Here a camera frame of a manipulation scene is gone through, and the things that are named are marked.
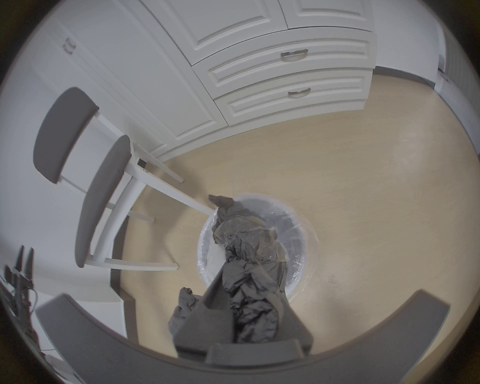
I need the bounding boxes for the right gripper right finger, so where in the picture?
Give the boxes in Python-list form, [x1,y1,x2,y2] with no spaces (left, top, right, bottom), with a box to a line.
[278,292,314,354]

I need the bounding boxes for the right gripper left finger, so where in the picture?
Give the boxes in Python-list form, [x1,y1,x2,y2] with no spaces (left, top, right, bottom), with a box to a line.
[173,266,236,356]

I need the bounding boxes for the black plastic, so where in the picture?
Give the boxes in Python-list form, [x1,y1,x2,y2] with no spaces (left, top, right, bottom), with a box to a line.
[169,194,290,344]

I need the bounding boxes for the clear plastic bag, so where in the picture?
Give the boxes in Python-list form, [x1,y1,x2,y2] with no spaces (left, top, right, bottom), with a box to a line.
[197,191,320,303]

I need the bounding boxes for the white trash bin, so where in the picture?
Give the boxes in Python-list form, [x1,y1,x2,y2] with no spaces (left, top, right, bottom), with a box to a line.
[198,193,319,301]

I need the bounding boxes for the white chair grey cushions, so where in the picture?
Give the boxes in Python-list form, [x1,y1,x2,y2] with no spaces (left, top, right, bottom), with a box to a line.
[33,87,218,271]

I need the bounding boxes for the white wardrobe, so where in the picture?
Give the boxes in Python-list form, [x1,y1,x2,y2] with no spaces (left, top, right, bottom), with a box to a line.
[37,0,377,160]

